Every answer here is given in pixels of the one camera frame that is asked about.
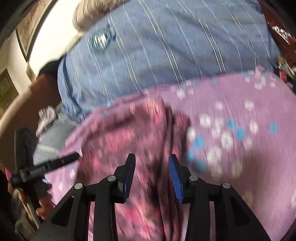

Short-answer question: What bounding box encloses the beige striped pillow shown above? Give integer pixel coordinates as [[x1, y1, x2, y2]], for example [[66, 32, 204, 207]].
[[72, 0, 127, 32]]

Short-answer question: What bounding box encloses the pink floral patterned garment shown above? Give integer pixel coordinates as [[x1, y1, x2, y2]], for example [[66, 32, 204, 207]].
[[65, 98, 189, 240]]

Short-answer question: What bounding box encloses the purple flowered bed sheet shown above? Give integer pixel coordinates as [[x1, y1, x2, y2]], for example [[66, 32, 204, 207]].
[[45, 66, 296, 241]]

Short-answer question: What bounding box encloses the dark red glossy bag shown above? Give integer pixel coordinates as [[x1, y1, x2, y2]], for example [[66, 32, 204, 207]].
[[258, 1, 295, 67]]

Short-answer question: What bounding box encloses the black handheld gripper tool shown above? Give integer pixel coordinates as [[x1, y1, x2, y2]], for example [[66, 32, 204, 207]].
[[11, 128, 80, 189]]

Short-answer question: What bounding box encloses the framed wall picture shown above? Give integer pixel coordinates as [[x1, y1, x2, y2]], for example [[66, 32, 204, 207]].
[[16, 0, 57, 62]]

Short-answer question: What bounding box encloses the blue plaid shirt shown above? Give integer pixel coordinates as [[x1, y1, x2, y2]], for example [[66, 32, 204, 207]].
[[58, 0, 280, 122]]

